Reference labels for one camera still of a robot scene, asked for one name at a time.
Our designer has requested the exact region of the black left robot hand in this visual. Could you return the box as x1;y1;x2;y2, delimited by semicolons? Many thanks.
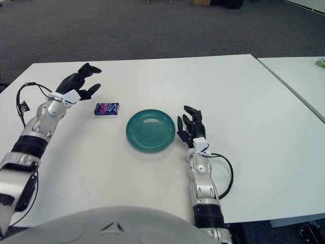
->
48;63;103;107

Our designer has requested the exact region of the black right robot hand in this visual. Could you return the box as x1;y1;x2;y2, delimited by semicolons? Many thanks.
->
177;105;211;156

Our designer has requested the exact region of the purple blue gum pack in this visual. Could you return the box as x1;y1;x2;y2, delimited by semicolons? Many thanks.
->
93;102;121;117

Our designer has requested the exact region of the teal round plate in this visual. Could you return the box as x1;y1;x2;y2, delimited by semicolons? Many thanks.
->
125;108;176;154

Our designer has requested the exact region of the black bulky floor object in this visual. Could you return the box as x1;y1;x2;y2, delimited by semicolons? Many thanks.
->
211;0;241;6

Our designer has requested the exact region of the black table foot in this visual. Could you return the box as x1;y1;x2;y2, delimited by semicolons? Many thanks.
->
299;220;323;238

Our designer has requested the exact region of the grey robot torso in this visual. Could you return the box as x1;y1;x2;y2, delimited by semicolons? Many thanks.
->
0;205;219;244

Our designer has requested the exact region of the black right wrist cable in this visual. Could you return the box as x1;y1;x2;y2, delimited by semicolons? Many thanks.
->
207;152;234;199

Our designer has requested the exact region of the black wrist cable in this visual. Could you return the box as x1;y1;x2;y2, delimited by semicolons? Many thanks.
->
16;81;64;128
207;152;234;199

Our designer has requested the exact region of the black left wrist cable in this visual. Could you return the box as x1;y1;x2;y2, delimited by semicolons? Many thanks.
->
16;81;64;128

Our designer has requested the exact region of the grey table frame beam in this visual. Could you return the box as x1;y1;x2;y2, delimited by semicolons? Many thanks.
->
269;212;325;228

